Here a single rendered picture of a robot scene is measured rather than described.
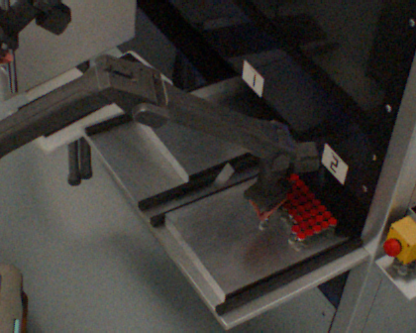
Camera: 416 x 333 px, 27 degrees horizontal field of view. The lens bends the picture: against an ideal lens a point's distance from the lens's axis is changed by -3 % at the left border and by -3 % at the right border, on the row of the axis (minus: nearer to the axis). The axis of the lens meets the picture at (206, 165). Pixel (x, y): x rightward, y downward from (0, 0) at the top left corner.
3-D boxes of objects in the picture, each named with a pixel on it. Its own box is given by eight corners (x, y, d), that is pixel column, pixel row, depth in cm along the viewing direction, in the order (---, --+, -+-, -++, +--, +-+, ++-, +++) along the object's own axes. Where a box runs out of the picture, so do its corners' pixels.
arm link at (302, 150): (265, 122, 185) (275, 157, 180) (317, 116, 187) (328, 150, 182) (258, 153, 195) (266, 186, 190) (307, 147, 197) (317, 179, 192)
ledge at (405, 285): (415, 243, 208) (417, 238, 207) (451, 279, 201) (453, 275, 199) (372, 266, 202) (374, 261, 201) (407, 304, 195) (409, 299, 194)
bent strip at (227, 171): (226, 179, 216) (228, 162, 212) (232, 187, 214) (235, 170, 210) (175, 198, 210) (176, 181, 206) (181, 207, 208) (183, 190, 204)
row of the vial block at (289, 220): (269, 194, 213) (272, 181, 210) (312, 246, 203) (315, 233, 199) (262, 198, 212) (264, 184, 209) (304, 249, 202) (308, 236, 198)
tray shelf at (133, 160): (234, 76, 246) (235, 71, 245) (392, 247, 207) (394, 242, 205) (80, 131, 227) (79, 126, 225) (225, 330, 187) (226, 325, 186)
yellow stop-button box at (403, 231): (406, 232, 197) (414, 211, 192) (427, 253, 193) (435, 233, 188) (382, 245, 194) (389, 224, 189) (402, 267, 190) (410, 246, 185)
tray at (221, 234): (284, 174, 218) (286, 165, 216) (346, 246, 203) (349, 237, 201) (164, 223, 204) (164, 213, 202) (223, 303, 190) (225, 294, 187)
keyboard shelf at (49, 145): (115, 43, 267) (115, 36, 265) (173, 88, 253) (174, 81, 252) (-9, 103, 244) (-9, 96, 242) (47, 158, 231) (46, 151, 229)
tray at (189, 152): (245, 81, 242) (246, 71, 240) (300, 140, 227) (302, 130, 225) (136, 120, 228) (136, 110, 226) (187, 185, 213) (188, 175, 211)
